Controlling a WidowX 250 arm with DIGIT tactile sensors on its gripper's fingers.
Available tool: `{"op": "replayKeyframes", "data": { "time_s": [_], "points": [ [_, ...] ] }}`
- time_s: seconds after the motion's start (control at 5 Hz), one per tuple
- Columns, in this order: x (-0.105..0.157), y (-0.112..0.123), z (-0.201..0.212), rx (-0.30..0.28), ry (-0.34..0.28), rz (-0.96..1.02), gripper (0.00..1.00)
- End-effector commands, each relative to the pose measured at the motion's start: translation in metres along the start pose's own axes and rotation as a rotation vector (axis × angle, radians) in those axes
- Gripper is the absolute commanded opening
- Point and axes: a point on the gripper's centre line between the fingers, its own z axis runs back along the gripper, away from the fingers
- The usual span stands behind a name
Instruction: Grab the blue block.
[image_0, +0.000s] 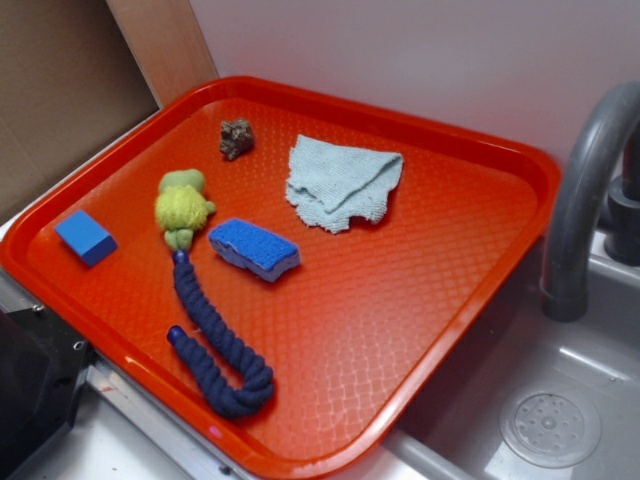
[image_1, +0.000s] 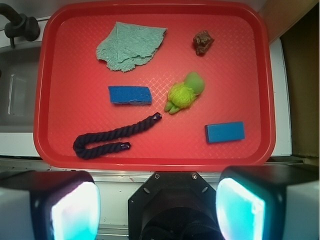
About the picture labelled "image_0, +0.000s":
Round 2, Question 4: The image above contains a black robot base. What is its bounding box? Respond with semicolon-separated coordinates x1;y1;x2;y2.
1;307;93;479

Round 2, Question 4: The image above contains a blue wooden block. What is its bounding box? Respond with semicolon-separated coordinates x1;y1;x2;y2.
54;210;118;267

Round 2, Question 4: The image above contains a blue sponge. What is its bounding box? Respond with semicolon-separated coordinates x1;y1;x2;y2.
208;219;301;283

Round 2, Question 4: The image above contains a light blue cloth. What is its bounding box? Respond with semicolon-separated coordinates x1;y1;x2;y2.
285;135;404;234

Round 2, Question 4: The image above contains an orange plastic tray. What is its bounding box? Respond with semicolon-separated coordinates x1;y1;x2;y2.
1;77;560;479

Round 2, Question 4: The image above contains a brown crumpled lump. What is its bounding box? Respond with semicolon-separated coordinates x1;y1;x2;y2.
219;119;255;161

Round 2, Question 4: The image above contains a green yellow plush toy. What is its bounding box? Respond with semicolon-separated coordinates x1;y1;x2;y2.
154;169;217;252

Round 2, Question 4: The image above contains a grey sink faucet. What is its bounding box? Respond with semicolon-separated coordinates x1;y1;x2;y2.
540;81;639;322

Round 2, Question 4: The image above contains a grey toy sink basin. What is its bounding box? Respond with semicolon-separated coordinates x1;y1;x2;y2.
383;219;640;480

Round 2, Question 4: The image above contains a sink drain cover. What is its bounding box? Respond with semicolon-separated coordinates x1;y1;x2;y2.
499;382;601;469

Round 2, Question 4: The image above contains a brown cardboard panel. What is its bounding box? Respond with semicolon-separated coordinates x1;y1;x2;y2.
1;1;217;220

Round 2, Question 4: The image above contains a navy braided rope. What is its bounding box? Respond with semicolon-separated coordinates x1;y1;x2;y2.
167;249;276;420

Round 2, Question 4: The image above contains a dark faucet handle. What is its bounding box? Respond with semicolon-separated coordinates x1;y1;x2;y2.
605;127;639;266

